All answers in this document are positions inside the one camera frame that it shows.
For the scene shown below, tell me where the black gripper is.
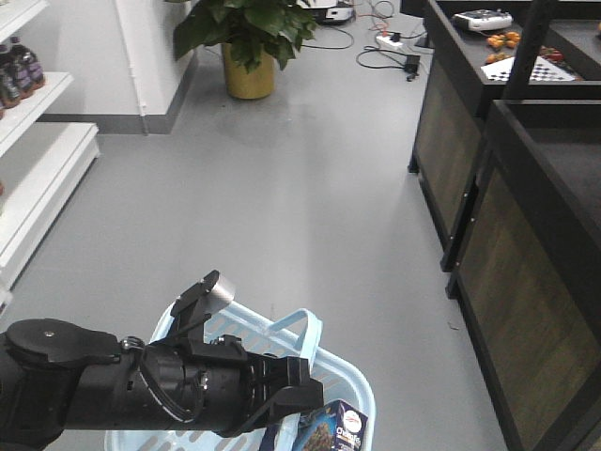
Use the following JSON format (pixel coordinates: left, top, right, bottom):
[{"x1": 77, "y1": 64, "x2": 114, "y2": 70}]
[{"x1": 140, "y1": 335, "x2": 324, "y2": 437}]

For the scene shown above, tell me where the blue chocolate cookie box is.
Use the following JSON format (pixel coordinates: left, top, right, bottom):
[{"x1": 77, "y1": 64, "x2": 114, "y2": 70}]
[{"x1": 257, "y1": 398, "x2": 370, "y2": 451}]

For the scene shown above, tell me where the light blue plastic basket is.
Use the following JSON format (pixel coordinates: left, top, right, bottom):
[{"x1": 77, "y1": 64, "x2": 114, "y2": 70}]
[{"x1": 104, "y1": 302, "x2": 377, "y2": 450}]

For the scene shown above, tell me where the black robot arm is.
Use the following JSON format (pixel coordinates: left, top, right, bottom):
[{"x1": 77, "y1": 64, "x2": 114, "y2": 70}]
[{"x1": 1, "y1": 319, "x2": 324, "y2": 450}]

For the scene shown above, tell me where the yellow plant pot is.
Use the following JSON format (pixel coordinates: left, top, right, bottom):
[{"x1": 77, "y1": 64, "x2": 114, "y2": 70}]
[{"x1": 222, "y1": 43, "x2": 275, "y2": 100}]

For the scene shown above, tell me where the white power strip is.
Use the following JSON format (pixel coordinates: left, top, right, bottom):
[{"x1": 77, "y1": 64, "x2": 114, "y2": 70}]
[{"x1": 376, "y1": 36, "x2": 404, "y2": 52}]

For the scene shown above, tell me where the green potted plant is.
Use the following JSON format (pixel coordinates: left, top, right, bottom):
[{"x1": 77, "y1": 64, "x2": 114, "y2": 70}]
[{"x1": 172, "y1": 0, "x2": 316, "y2": 73}]

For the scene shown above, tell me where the wooden black-framed display counter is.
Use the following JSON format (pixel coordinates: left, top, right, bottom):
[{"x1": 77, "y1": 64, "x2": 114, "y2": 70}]
[{"x1": 408, "y1": 1, "x2": 600, "y2": 272}]

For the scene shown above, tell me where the checkerboard calibration sheet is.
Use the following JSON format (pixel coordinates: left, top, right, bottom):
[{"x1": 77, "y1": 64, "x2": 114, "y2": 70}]
[{"x1": 479, "y1": 54, "x2": 584, "y2": 86}]

